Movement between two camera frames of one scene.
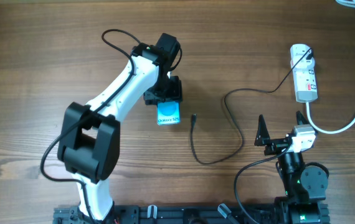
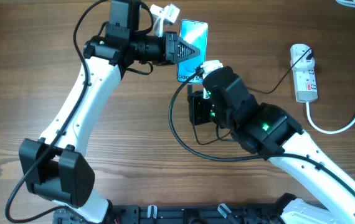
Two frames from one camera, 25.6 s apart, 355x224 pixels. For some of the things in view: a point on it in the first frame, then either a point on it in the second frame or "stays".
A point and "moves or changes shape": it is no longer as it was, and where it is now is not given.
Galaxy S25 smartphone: [168, 112] -> [195, 33]
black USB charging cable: [311, 53] moves or changes shape
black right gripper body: [276, 147] -> [202, 107]
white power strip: [304, 73] stays
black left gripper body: [165, 89] -> [170, 38]
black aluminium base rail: [245, 214] stays
